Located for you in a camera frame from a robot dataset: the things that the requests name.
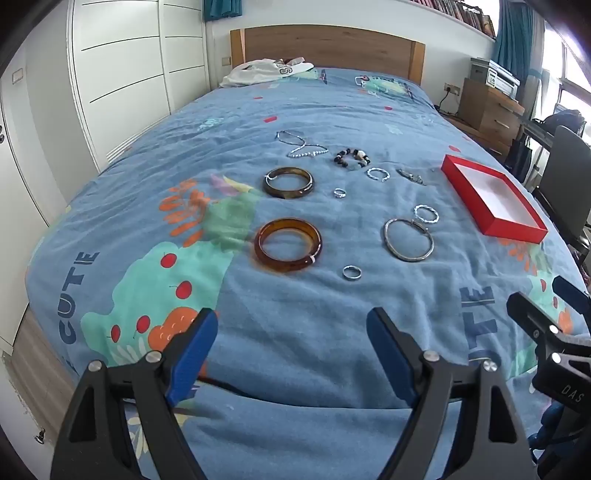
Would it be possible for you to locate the dark hanging bag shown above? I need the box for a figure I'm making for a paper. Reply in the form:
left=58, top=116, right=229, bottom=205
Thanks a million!
left=507, top=137, right=533, bottom=186

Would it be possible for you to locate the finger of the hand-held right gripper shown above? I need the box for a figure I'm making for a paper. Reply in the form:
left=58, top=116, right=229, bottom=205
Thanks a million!
left=506, top=292, right=578, bottom=366
left=553, top=276, right=591, bottom=319

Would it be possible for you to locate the white garment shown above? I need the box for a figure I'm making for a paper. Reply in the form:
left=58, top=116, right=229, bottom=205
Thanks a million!
left=219, top=56, right=317, bottom=88

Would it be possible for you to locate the white wardrobe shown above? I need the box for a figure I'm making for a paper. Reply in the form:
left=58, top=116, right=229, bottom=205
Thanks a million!
left=69, top=0, right=211, bottom=174

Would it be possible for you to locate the red jewelry box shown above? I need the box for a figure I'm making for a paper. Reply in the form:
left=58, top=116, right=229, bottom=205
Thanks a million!
left=440, top=154, right=549, bottom=244

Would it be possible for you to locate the row of books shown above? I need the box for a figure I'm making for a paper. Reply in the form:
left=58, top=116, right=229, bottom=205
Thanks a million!
left=406, top=0, right=497, bottom=38

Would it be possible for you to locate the large thin silver bangle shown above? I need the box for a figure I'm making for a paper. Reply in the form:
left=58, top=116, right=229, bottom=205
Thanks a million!
left=384, top=217, right=435, bottom=263

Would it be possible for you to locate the wooden drawer chest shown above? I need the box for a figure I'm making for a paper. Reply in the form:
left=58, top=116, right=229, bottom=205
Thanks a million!
left=457, top=78, right=526, bottom=148

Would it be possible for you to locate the grey printer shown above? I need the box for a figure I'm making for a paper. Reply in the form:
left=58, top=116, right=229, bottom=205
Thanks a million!
left=470, top=58, right=520, bottom=97

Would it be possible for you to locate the black backpack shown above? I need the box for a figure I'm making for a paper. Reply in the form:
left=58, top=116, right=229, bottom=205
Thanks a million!
left=542, top=110, right=587, bottom=139

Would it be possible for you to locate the pearl bead necklace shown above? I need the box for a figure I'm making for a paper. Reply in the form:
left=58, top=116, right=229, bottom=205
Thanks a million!
left=276, top=130, right=329, bottom=160

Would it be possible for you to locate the teal curtain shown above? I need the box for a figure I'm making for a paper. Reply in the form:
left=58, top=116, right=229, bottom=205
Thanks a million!
left=203, top=0, right=243, bottom=21
left=492, top=0, right=536, bottom=88

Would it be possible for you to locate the wooden bed side rail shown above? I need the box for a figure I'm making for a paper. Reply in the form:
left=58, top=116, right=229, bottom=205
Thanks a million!
left=11, top=309, right=77, bottom=439

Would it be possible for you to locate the black beaded bracelet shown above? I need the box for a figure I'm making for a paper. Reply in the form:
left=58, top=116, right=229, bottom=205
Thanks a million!
left=333, top=148, right=372, bottom=168

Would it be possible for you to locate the low wooden nightstand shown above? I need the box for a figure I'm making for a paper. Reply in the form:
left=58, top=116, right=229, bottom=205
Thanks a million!
left=445, top=115, right=511, bottom=160

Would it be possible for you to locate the amber resin bangle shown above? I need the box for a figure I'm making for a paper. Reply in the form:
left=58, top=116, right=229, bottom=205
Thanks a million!
left=254, top=218, right=322, bottom=273

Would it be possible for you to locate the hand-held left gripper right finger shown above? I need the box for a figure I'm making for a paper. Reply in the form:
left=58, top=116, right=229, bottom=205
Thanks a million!
left=366, top=307, right=541, bottom=480

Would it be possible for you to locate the dark chair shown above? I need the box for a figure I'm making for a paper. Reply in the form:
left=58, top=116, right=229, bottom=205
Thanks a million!
left=536, top=124, right=591, bottom=252

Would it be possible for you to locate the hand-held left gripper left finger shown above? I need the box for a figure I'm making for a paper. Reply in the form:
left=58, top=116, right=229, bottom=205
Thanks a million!
left=50, top=307, right=220, bottom=480

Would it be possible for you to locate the dark brown bangle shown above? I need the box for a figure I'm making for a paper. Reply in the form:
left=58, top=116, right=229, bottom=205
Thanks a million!
left=263, top=167, right=315, bottom=200

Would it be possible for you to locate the person's right hand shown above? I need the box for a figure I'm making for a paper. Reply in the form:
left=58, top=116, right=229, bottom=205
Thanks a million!
left=529, top=401, right=585, bottom=472

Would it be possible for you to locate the wooden headboard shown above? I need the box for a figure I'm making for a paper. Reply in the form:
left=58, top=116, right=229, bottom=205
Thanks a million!
left=230, top=25, right=426, bottom=86

